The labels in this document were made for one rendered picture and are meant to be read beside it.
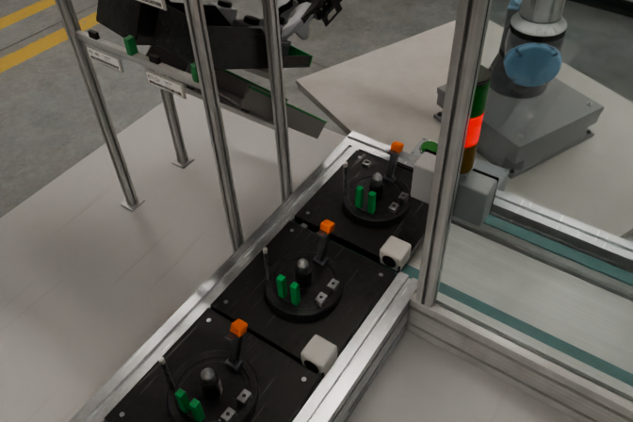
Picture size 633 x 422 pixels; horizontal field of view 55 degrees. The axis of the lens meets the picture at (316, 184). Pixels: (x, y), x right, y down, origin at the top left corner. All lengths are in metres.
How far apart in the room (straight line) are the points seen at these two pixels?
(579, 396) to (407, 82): 1.00
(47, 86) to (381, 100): 2.33
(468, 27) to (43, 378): 0.94
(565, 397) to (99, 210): 1.03
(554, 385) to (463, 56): 0.59
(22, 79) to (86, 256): 2.45
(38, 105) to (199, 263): 2.32
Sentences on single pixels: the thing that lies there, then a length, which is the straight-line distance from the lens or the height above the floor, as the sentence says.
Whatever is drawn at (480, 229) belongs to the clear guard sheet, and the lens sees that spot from 0.92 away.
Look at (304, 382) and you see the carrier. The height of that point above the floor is 0.97.
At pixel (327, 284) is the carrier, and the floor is 0.99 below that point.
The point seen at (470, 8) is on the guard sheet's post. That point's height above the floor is 1.52.
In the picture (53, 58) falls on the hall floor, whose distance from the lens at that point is 3.87.
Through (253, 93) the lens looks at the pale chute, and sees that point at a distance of 1.14.
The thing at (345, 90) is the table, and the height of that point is 0.86.
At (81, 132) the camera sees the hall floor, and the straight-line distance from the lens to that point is 3.21.
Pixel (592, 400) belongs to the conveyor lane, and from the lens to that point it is 1.11.
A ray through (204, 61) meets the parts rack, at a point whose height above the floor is 1.36.
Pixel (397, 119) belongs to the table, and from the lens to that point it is 1.63.
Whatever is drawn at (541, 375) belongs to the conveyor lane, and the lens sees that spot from 1.10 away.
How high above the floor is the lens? 1.85
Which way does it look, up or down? 44 degrees down
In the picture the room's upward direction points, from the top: 2 degrees counter-clockwise
